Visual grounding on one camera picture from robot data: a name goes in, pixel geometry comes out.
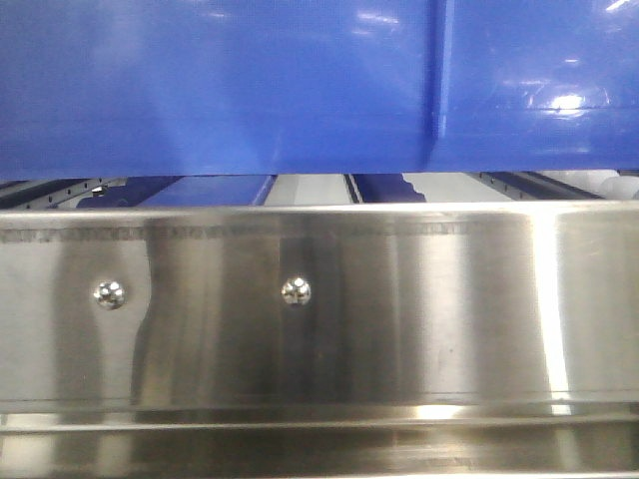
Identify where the left rail screw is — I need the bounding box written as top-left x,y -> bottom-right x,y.
93,279 -> 126,310

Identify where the rail screw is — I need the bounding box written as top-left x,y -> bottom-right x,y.
93,279 -> 126,310
281,276 -> 313,306

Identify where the right rail screw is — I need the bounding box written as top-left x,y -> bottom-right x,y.
281,276 -> 313,306

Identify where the stainless steel conveyor side rail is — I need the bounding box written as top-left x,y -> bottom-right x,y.
1,201 -> 638,478

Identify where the blue plastic bin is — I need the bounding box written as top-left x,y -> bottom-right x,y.
1,1 -> 638,180

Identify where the white conveyor roller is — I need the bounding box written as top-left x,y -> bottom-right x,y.
599,176 -> 639,201

